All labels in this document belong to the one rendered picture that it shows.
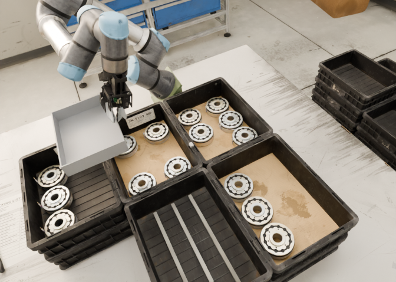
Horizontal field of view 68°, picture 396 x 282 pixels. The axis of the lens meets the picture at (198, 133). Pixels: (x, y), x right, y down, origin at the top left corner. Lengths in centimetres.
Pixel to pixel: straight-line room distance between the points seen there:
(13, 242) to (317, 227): 112
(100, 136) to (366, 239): 99
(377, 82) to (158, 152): 151
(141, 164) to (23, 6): 281
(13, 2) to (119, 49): 293
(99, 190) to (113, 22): 64
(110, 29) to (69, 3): 47
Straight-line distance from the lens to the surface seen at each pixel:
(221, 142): 120
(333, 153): 140
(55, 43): 106
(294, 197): 108
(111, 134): 103
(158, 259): 100
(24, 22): 380
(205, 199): 106
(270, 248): 96
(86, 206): 117
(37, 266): 131
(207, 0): 320
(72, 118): 116
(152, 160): 119
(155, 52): 138
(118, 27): 82
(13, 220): 146
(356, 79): 216
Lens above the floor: 176
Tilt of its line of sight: 48 degrees down
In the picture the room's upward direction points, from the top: 8 degrees counter-clockwise
